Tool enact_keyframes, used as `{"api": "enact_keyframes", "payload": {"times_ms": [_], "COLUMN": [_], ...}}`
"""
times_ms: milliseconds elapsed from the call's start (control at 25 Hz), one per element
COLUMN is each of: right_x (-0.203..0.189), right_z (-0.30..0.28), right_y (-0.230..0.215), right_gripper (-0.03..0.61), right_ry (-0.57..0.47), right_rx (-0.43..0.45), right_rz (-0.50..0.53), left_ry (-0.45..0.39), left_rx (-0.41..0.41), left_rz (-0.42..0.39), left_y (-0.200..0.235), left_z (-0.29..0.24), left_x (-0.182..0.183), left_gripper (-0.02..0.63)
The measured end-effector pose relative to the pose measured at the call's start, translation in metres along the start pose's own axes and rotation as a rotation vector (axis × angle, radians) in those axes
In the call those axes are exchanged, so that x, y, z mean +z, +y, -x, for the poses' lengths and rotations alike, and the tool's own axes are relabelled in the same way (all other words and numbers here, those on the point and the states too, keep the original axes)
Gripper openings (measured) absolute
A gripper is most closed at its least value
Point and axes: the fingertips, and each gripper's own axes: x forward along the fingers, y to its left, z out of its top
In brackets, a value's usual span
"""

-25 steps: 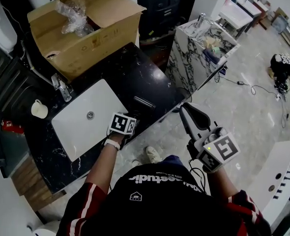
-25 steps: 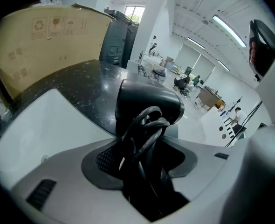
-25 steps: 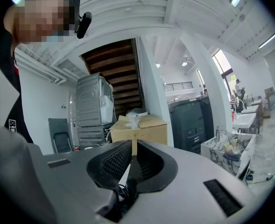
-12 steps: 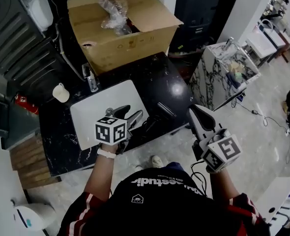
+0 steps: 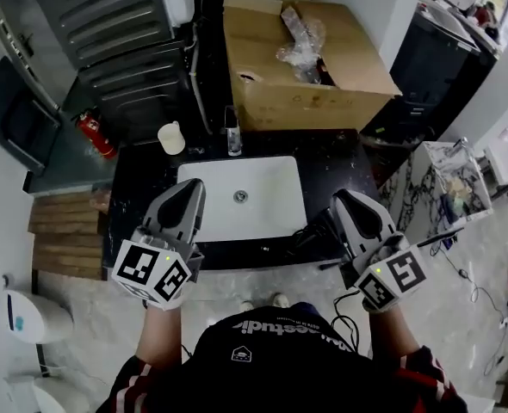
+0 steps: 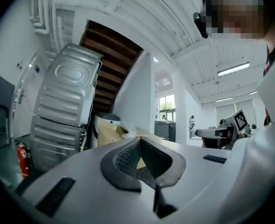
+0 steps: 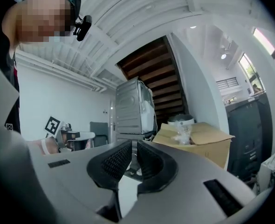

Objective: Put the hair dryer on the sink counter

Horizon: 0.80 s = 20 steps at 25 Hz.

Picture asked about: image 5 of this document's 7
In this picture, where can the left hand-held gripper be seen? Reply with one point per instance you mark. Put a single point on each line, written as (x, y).
(150, 273)

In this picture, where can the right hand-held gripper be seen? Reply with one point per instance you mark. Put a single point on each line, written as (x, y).
(392, 278)

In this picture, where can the black marble countertop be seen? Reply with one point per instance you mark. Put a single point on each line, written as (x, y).
(258, 205)

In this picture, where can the person's right forearm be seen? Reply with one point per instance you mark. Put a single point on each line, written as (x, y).
(394, 334)

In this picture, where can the person's left forearm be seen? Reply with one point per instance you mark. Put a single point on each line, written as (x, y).
(159, 338)

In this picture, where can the white cup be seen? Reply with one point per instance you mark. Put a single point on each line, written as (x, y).
(171, 140)

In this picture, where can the clear glass bottle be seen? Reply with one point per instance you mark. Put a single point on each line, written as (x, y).
(233, 136)

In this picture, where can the white marble cabinet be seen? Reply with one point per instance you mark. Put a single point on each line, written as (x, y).
(447, 187)

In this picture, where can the person's white right shoe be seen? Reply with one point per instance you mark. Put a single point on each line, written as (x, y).
(280, 300)

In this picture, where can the person's white shoe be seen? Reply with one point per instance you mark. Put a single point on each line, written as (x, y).
(280, 300)
(247, 306)

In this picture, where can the person's white left shoe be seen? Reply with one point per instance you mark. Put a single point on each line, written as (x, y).
(247, 306)

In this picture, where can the red fire extinguisher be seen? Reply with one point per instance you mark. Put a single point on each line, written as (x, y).
(97, 133)

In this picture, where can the wooden pallet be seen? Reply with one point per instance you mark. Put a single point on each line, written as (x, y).
(64, 239)

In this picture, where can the dark grey ribbed laundry machine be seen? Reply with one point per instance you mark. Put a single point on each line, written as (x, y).
(142, 88)

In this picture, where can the brown cardboard box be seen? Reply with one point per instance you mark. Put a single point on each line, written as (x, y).
(297, 97)

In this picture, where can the person's black striped-sleeve shirt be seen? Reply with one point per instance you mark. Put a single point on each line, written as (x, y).
(288, 368)

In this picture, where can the white table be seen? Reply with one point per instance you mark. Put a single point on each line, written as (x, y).
(501, 162)

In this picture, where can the black cabinet machine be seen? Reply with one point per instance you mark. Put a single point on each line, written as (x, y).
(435, 67)

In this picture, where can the white trash bin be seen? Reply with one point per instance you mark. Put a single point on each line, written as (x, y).
(34, 316)

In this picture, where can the plastic-wrapped item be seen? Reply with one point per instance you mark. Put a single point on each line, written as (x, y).
(303, 45)

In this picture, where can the dark grey folded panel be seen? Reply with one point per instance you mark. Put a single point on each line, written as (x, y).
(17, 118)

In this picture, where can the white floor fixture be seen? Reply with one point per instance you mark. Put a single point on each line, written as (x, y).
(51, 396)

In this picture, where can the grey metal door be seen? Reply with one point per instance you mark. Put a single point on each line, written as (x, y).
(21, 32)

